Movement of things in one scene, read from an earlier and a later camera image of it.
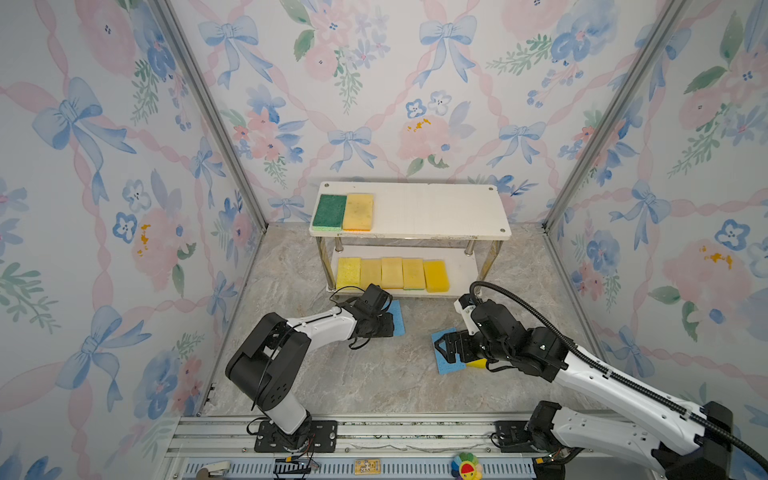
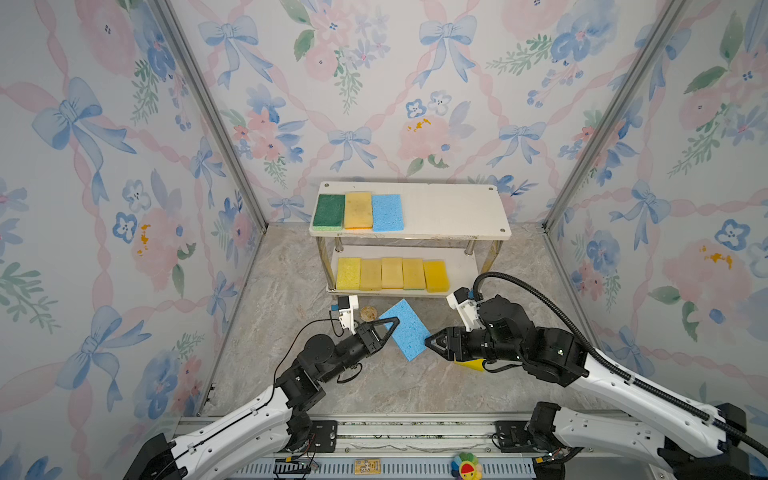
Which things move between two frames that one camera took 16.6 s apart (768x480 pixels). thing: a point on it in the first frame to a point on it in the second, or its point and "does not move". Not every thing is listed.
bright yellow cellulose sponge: x=349 y=272 does not move
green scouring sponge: x=329 y=213 does not move
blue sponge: x=398 y=321 to x=387 y=213
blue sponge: x=445 y=366 to x=410 y=333
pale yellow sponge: x=358 y=212 does not move
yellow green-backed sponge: x=413 y=274 does not move
